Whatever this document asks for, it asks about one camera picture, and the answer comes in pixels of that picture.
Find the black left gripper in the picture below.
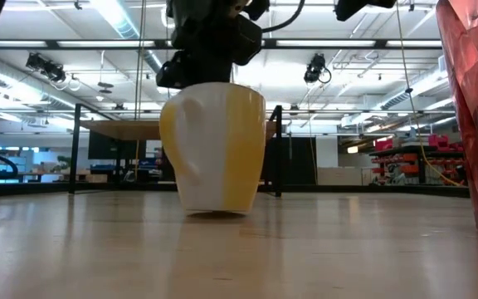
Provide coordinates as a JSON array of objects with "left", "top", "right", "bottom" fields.
[{"left": 155, "top": 0, "right": 264, "bottom": 89}]

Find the yellow and white ceramic mug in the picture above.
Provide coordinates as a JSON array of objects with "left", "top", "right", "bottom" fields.
[{"left": 159, "top": 81, "right": 267, "bottom": 215}]

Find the wooden shelf with black legs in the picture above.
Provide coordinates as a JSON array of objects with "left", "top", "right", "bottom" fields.
[{"left": 68, "top": 103, "right": 284, "bottom": 199}]

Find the rack with red bins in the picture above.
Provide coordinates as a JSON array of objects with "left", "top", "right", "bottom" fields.
[{"left": 369, "top": 133, "right": 468, "bottom": 187}]

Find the black overhead frame beam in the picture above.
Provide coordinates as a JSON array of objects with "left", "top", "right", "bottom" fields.
[{"left": 0, "top": 38, "right": 443, "bottom": 51}]

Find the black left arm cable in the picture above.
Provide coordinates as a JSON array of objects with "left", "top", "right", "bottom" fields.
[{"left": 261, "top": 0, "right": 306, "bottom": 34}]

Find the black ceiling camera with cable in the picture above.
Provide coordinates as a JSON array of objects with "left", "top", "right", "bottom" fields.
[{"left": 304, "top": 52, "right": 332, "bottom": 84}]

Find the hanging yellow cable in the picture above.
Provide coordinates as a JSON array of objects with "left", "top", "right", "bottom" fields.
[{"left": 395, "top": 0, "right": 464, "bottom": 187}]

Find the long black ceiling camera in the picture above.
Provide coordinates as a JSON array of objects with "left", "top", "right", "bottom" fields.
[{"left": 25, "top": 51, "right": 68, "bottom": 83}]

